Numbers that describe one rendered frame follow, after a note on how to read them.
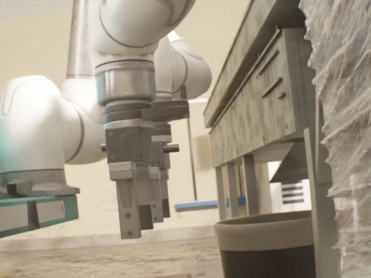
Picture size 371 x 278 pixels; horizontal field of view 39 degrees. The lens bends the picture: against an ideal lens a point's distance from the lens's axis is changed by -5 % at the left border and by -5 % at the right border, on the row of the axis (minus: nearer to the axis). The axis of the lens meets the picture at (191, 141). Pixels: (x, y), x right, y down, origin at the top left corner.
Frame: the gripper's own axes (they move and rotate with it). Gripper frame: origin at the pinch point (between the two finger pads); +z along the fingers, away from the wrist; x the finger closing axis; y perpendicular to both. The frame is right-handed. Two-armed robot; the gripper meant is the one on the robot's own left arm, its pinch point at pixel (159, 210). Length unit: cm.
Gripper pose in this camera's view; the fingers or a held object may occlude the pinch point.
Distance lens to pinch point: 107.8
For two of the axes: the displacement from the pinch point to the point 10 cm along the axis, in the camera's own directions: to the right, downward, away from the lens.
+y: 9.9, -1.0, -0.5
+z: 0.9, 9.9, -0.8
